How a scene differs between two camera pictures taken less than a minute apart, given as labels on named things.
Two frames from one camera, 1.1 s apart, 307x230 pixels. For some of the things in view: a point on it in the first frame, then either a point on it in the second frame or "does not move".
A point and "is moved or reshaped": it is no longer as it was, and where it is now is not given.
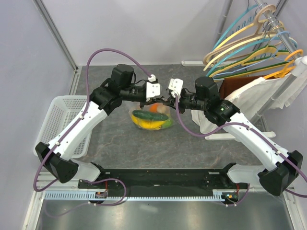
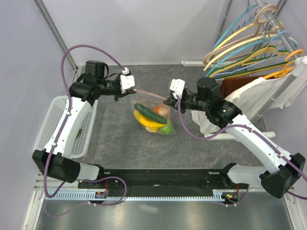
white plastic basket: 60,113 does not move
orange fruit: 153,107 is moved or reshaped
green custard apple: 168,123 → 167,130
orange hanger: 283,73 does not move
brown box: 228,86 does not move
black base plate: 165,181 does not move
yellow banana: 146,123 is moved or reshaped
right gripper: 181,110 does not move
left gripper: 151,101 → 120,95
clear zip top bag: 155,116 is moved or reshaped
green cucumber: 149,115 is moved or reshaped
